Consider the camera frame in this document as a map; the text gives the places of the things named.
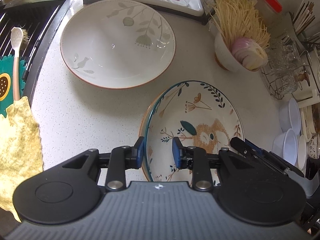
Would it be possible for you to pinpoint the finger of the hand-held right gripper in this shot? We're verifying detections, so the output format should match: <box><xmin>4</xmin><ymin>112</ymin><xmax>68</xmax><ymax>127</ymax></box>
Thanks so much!
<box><xmin>230</xmin><ymin>137</ymin><xmax>263</xmax><ymax>159</ymax></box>

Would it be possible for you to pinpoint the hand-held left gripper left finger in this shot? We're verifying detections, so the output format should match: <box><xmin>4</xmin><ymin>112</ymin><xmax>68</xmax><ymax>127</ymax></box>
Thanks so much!
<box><xmin>61</xmin><ymin>137</ymin><xmax>145</xmax><ymax>191</ymax></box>

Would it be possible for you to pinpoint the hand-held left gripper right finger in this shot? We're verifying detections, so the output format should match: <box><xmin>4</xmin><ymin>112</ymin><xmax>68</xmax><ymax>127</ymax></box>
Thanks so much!
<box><xmin>172</xmin><ymin>137</ymin><xmax>253</xmax><ymax>191</ymax></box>

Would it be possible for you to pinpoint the orange rim plate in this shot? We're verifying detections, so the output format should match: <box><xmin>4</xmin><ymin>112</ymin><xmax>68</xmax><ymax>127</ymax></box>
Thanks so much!
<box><xmin>141</xmin><ymin>96</ymin><xmax>160</xmax><ymax>180</ymax></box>

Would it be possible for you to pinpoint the floral plate with blue rim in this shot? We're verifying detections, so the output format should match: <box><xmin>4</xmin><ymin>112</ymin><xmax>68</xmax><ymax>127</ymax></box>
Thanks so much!
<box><xmin>145</xmin><ymin>81</ymin><xmax>245</xmax><ymax>183</ymax></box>

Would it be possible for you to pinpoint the small white plastic bowl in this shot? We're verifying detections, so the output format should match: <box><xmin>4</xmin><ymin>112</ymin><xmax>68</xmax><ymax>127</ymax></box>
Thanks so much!
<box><xmin>297</xmin><ymin>135</ymin><xmax>308</xmax><ymax>172</ymax></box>
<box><xmin>272</xmin><ymin>128</ymin><xmax>298</xmax><ymax>161</ymax></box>
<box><xmin>278</xmin><ymin>97</ymin><xmax>302</xmax><ymax>136</ymax></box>

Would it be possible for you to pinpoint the speckled white bowl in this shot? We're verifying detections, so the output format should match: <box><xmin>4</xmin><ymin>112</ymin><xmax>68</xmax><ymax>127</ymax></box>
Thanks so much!
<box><xmin>214</xmin><ymin>30</ymin><xmax>269</xmax><ymax>72</ymax></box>

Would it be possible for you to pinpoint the sliced onion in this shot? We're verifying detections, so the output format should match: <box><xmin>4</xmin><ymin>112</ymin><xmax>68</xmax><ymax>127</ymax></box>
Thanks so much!
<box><xmin>231</xmin><ymin>37</ymin><xmax>268</xmax><ymax>70</ymax></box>

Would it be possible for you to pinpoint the group of clear glass cups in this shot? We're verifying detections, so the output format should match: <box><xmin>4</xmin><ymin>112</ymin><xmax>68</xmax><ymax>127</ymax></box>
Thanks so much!
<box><xmin>265</xmin><ymin>29</ymin><xmax>312</xmax><ymax>94</ymax></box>

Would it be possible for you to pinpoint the large white floral bowl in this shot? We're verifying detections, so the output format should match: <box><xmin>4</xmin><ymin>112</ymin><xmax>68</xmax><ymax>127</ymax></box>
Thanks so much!
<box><xmin>60</xmin><ymin>0</ymin><xmax>176</xmax><ymax>89</ymax></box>

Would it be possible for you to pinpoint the yellow dish cloth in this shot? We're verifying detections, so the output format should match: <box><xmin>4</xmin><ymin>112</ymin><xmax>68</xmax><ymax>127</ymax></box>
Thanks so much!
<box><xmin>0</xmin><ymin>96</ymin><xmax>45</xmax><ymax>223</ymax></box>

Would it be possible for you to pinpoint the bundle of dried noodles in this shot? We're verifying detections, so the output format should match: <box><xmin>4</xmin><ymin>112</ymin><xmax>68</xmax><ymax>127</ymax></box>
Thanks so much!
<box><xmin>209</xmin><ymin>0</ymin><xmax>272</xmax><ymax>52</ymax></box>

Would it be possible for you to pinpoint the green and white chopstick holder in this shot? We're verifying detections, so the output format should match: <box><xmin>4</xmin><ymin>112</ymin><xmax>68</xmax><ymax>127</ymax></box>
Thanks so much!
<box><xmin>290</xmin><ymin>12</ymin><xmax>320</xmax><ymax>45</ymax></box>

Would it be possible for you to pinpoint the red lid plastic jar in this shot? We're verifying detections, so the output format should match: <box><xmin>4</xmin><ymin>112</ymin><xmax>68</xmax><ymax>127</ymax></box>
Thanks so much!
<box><xmin>257</xmin><ymin>0</ymin><xmax>292</xmax><ymax>32</ymax></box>

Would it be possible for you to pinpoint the bundle of wooden chopsticks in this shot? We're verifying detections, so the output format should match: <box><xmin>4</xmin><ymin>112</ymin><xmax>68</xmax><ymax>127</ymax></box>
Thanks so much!
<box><xmin>291</xmin><ymin>0</ymin><xmax>317</xmax><ymax>32</ymax></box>

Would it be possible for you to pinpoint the teal sunflower mat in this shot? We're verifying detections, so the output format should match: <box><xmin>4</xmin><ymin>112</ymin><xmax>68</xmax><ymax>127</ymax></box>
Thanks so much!
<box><xmin>0</xmin><ymin>54</ymin><xmax>31</xmax><ymax>122</ymax></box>

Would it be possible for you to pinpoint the black sink drain rack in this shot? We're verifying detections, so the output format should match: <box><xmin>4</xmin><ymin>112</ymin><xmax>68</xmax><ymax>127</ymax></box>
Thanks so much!
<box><xmin>0</xmin><ymin>0</ymin><xmax>73</xmax><ymax>103</ymax></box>

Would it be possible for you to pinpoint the wire cup rack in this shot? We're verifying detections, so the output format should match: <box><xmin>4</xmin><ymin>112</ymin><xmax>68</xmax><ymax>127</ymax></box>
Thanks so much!
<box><xmin>260</xmin><ymin>34</ymin><xmax>320</xmax><ymax>100</ymax></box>

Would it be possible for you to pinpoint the white handle dish brush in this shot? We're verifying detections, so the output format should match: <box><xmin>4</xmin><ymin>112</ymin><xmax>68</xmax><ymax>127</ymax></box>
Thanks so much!
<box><xmin>11</xmin><ymin>27</ymin><xmax>30</xmax><ymax>101</ymax></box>

